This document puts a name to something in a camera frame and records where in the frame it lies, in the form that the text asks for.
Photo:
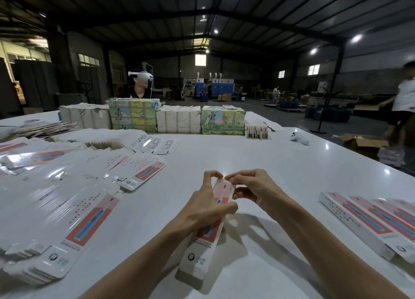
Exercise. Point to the person's left hand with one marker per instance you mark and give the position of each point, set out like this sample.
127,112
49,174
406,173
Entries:
206,208

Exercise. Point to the person's right hand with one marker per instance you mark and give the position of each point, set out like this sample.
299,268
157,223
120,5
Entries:
262,188

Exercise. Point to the toothbrush box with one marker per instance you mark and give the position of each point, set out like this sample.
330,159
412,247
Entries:
194,260

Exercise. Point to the pile of carton blanks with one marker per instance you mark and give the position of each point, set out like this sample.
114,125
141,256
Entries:
61,195

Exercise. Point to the person's left forearm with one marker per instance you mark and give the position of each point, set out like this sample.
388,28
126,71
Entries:
139,266

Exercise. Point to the person's right forearm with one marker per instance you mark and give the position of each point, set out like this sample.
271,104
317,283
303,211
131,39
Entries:
337,260

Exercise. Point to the small beige card stack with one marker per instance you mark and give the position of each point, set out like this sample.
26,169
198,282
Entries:
257,131

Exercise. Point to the small black tool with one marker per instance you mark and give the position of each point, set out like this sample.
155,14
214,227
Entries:
270,127

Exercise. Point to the small white object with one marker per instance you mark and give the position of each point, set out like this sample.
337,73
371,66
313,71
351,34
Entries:
299,137

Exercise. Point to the green printed carton bundle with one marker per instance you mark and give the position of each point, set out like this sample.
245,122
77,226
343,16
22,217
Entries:
223,120

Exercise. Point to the row of white cartons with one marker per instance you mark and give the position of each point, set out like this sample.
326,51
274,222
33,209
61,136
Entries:
179,120
84,116

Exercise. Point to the blue bins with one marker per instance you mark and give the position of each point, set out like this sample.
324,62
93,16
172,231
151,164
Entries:
328,114

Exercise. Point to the black floor stand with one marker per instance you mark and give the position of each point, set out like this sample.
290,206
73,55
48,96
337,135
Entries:
327,113

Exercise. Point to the blue machine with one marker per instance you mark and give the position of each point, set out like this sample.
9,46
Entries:
222,89

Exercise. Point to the open cardboard box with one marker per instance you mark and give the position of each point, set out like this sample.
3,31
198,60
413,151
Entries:
364,145

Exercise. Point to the green yellow carton bundle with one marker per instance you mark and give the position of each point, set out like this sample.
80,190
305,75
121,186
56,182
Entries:
133,115

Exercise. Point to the white plastic bags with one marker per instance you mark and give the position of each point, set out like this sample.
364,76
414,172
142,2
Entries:
391,157

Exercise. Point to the square bright window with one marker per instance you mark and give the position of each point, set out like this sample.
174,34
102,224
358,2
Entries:
200,60

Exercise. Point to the white headset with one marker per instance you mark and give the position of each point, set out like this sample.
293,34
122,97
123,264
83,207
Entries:
141,76

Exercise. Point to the grey crate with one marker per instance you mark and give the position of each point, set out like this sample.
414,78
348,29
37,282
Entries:
71,99

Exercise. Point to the pile of grey flat sheets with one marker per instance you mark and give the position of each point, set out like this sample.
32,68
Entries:
36,129

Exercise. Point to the dark grey cabinet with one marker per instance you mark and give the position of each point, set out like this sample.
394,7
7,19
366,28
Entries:
36,85

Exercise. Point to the small wall window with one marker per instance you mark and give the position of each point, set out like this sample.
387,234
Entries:
281,74

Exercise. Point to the double wall window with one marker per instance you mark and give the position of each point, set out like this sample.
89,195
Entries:
313,70

